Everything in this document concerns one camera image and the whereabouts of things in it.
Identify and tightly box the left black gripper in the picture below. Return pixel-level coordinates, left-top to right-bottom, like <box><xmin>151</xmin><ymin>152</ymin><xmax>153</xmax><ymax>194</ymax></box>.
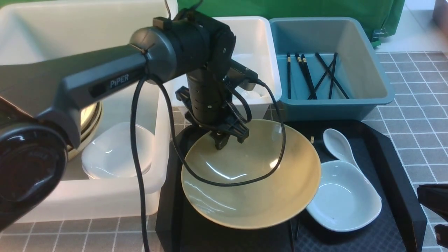
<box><xmin>175</xmin><ymin>69</ymin><xmax>250</xmax><ymax>150</ymax></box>

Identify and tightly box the yellow noodle bowl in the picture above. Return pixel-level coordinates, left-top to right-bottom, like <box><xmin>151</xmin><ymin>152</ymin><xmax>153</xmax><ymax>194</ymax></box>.
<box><xmin>181</xmin><ymin>119</ymin><xmax>321</xmax><ymax>230</ymax></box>

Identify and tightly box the white ceramic soup spoon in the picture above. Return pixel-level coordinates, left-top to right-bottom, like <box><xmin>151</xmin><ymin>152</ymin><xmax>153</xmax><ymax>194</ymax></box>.
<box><xmin>322</xmin><ymin>128</ymin><xmax>382</xmax><ymax>202</ymax></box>

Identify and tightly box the white square dish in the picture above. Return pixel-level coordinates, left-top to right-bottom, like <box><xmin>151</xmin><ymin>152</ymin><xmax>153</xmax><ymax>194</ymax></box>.
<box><xmin>307</xmin><ymin>160</ymin><xmax>382</xmax><ymax>232</ymax></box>

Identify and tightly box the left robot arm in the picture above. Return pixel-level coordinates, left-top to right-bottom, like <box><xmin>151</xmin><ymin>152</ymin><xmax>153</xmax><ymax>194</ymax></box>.
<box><xmin>1</xmin><ymin>7</ymin><xmax>258</xmax><ymax>231</ymax></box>

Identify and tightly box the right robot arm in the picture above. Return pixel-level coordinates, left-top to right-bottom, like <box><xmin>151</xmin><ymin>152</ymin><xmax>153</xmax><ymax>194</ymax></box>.
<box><xmin>416</xmin><ymin>183</ymin><xmax>448</xmax><ymax>248</ymax></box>

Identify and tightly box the middle stacked yellow bowl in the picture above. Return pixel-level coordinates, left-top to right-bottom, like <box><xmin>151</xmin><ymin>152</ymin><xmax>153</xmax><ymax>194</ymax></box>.
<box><xmin>68</xmin><ymin>102</ymin><xmax>104</xmax><ymax>160</ymax></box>

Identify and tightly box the stacked yellow bowl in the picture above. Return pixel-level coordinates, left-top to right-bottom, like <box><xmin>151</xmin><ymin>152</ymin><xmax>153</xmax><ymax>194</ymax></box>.
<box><xmin>68</xmin><ymin>110</ymin><xmax>103</xmax><ymax>161</ymax></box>
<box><xmin>68</xmin><ymin>102</ymin><xmax>104</xmax><ymax>160</ymax></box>
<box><xmin>80</xmin><ymin>103</ymin><xmax>99</xmax><ymax>135</ymax></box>

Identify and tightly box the top stacked yellow bowl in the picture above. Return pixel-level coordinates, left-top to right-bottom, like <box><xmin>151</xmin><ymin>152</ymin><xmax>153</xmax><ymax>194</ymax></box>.
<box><xmin>80</xmin><ymin>103</ymin><xmax>99</xmax><ymax>135</ymax></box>

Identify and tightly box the bottom stacked yellow bowl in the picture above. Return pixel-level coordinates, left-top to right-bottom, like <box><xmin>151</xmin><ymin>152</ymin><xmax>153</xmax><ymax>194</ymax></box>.
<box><xmin>68</xmin><ymin>110</ymin><xmax>103</xmax><ymax>161</ymax></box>

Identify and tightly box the small white spoon in bin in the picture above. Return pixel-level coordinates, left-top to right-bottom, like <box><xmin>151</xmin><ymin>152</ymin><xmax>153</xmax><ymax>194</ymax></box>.
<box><xmin>240</xmin><ymin>90</ymin><xmax>262</xmax><ymax>99</ymax></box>

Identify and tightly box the small white plastic bin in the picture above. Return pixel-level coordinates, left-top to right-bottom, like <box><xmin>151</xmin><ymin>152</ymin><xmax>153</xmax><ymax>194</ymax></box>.
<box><xmin>165</xmin><ymin>16</ymin><xmax>282</xmax><ymax>119</ymax></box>

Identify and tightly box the white dish in bin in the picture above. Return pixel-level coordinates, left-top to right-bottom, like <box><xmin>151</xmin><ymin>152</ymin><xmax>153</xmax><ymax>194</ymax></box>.
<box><xmin>81</xmin><ymin>122</ymin><xmax>155</xmax><ymax>179</ymax></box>

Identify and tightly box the black chopstick upright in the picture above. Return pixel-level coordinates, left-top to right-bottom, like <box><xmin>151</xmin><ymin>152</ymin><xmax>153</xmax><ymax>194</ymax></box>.
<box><xmin>328</xmin><ymin>52</ymin><xmax>337</xmax><ymax>99</ymax></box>

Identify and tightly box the black chopstick crossed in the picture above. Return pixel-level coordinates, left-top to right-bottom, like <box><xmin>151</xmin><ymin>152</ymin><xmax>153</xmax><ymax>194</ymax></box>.
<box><xmin>315</xmin><ymin>52</ymin><xmax>349</xmax><ymax>99</ymax></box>
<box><xmin>308</xmin><ymin>59</ymin><xmax>336</xmax><ymax>99</ymax></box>

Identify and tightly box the blue plastic bin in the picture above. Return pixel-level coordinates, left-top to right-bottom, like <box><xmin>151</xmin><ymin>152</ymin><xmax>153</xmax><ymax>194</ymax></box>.
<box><xmin>270</xmin><ymin>17</ymin><xmax>395</xmax><ymax>121</ymax></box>

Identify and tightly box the metal clamp on backdrop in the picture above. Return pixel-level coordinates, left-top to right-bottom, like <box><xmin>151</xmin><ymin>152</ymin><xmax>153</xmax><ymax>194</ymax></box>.
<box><xmin>371</xmin><ymin>28</ymin><xmax>389</xmax><ymax>43</ymax></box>

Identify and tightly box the black serving tray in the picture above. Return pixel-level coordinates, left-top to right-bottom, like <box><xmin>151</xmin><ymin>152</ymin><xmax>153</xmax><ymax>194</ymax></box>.
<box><xmin>155</xmin><ymin>120</ymin><xmax>427</xmax><ymax>252</ymax></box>

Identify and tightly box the large translucent white bin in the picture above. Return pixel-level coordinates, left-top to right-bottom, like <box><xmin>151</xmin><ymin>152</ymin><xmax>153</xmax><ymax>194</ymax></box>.
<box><xmin>1</xmin><ymin>0</ymin><xmax>170</xmax><ymax>223</ymax></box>

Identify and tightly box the black camera cable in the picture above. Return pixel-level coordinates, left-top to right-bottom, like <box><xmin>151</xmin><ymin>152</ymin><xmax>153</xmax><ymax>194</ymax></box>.
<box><xmin>130</xmin><ymin>73</ymin><xmax>287</xmax><ymax>252</ymax></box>

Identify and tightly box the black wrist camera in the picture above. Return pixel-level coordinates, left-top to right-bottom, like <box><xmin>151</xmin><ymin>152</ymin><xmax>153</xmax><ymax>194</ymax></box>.
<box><xmin>227</xmin><ymin>59</ymin><xmax>259</xmax><ymax>91</ymax></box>

